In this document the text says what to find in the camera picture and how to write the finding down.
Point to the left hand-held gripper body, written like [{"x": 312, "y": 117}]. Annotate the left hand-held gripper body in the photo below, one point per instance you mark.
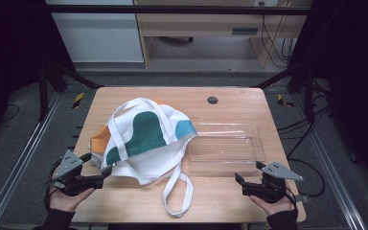
[{"x": 72, "y": 182}]

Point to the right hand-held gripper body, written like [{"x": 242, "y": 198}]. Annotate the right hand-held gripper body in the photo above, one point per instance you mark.
[{"x": 268, "y": 187}]

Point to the white patterned tote bag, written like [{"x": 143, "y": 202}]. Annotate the white patterned tote bag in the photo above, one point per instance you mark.
[{"x": 147, "y": 159}]

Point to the person's left hand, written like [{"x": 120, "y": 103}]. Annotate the person's left hand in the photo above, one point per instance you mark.
[{"x": 68, "y": 202}]

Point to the person's right hand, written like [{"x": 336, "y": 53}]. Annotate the person's right hand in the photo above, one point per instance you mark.
[{"x": 273, "y": 208}]

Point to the clear plastic tray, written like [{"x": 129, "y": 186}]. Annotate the clear plastic tray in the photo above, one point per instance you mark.
[{"x": 226, "y": 150}]

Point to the grey tape tab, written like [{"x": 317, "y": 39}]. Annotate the grey tape tab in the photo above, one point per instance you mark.
[{"x": 303, "y": 198}]

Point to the yellow black floor tape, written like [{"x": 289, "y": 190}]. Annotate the yellow black floor tape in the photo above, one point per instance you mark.
[
  {"x": 78, "y": 99},
  {"x": 282, "y": 100}
]

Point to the black metal stand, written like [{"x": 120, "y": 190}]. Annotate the black metal stand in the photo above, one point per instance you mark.
[
  {"x": 43, "y": 92},
  {"x": 309, "y": 96}
]

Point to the dark round table grommet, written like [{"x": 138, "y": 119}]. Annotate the dark round table grommet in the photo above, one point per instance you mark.
[{"x": 212, "y": 100}]

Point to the white cabinet panel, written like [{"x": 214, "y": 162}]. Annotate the white cabinet panel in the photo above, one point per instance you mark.
[{"x": 99, "y": 38}]

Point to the dark curtain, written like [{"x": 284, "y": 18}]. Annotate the dark curtain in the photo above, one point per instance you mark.
[
  {"x": 9, "y": 48},
  {"x": 354, "y": 80}
]

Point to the light wooden desk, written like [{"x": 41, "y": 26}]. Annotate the light wooden desk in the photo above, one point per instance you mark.
[{"x": 198, "y": 25}]

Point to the metal floor rail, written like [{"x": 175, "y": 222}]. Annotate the metal floor rail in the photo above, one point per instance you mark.
[
  {"x": 332, "y": 179},
  {"x": 22, "y": 159}
]

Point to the black horizontal frame bar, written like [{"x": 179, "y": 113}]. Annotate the black horizontal frame bar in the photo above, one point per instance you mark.
[{"x": 172, "y": 9}]

